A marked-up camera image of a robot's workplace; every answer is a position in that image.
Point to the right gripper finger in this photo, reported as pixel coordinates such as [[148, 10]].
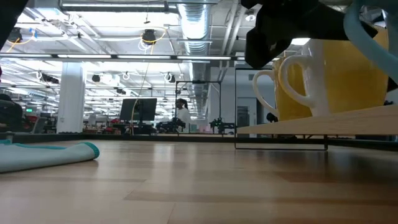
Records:
[[273, 34]]

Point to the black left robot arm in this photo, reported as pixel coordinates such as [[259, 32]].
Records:
[[7, 15]]

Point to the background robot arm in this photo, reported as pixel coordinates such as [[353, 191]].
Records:
[[221, 125], [166, 126]]

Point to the wooden shelf with black legs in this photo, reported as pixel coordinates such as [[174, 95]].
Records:
[[326, 123]]

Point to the person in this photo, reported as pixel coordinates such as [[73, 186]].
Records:
[[183, 116], [11, 116]]

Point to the long overhead light bar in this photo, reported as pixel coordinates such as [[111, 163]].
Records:
[[124, 57]]

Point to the black background monitor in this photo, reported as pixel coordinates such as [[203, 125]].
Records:
[[138, 109]]

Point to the white pillar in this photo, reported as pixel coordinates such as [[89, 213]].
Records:
[[71, 99]]

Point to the grey chair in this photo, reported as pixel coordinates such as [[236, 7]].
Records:
[[38, 124]]

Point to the light blue flat pouch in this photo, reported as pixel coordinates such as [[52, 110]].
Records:
[[46, 155]]

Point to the silver ventilation duct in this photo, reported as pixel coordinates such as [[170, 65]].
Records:
[[194, 31]]

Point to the black aluminium table frame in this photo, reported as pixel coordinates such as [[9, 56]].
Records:
[[155, 137]]

